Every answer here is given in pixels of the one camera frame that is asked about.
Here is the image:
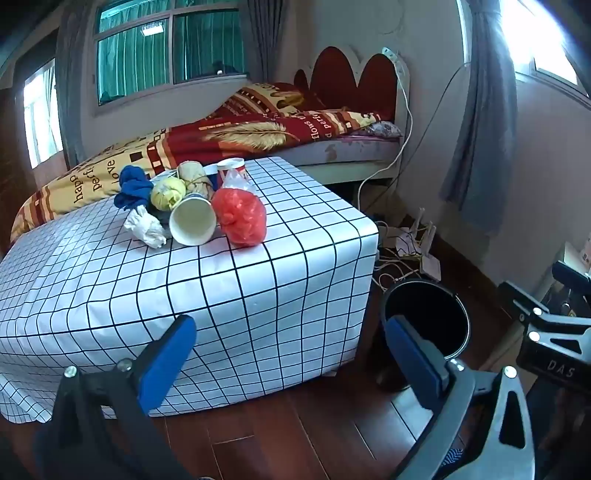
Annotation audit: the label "grey curtain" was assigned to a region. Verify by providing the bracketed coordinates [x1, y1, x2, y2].
[247, 0, 278, 84]
[438, 0, 520, 236]
[54, 9, 98, 167]

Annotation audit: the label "floral pillow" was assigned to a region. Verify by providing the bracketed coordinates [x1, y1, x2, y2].
[351, 121, 403, 139]

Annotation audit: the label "white router with antennas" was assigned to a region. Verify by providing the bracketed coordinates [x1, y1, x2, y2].
[392, 208, 437, 259]

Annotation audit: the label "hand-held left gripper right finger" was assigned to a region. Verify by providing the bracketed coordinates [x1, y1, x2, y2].
[385, 315, 536, 480]

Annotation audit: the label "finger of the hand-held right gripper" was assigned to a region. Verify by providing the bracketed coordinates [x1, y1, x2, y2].
[498, 281, 555, 324]
[551, 261, 591, 289]

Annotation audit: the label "blue print paper cup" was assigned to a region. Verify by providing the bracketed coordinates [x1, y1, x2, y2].
[168, 193, 218, 247]

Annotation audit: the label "red yellow printed blanket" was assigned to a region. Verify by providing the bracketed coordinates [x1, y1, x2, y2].
[9, 82, 384, 243]

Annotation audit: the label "red white headboard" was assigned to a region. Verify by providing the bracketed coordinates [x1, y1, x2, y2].
[294, 45, 409, 123]

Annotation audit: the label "narrow window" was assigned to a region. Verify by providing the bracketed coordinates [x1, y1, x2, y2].
[21, 58, 63, 169]

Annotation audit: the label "white paper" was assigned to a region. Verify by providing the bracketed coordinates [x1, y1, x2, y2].
[123, 205, 168, 249]

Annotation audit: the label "large window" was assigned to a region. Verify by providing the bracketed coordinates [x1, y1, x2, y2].
[95, 0, 252, 104]

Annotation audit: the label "beige paper bag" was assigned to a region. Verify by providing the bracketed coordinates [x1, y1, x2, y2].
[178, 161, 215, 200]

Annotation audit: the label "yellow plastic bag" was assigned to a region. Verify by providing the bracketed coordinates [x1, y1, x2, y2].
[150, 176, 186, 210]

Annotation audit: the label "red plastic bag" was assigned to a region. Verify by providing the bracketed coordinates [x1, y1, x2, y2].
[211, 170, 267, 245]

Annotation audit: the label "bright window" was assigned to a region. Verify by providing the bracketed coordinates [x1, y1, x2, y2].
[501, 0, 591, 93]

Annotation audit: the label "black round waste bin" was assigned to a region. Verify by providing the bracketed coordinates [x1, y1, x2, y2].
[381, 279, 472, 393]

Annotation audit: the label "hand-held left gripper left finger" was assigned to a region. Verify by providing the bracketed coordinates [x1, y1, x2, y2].
[44, 315, 198, 480]

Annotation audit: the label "blue striped cloth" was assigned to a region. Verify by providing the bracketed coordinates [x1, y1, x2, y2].
[438, 445, 467, 480]

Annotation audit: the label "person's leg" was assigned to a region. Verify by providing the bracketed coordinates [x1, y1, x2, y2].
[526, 381, 591, 480]

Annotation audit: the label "thin black cable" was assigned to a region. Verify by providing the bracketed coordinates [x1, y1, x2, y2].
[367, 64, 466, 217]

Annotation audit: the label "white extension socket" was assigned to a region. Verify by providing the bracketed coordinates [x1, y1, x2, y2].
[381, 45, 407, 81]

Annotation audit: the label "tangled white cables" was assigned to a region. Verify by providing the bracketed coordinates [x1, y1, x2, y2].
[373, 244, 426, 292]

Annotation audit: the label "bed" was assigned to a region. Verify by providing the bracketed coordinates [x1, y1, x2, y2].
[9, 45, 411, 245]

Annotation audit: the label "flat white network box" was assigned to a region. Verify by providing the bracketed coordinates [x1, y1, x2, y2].
[419, 255, 443, 282]

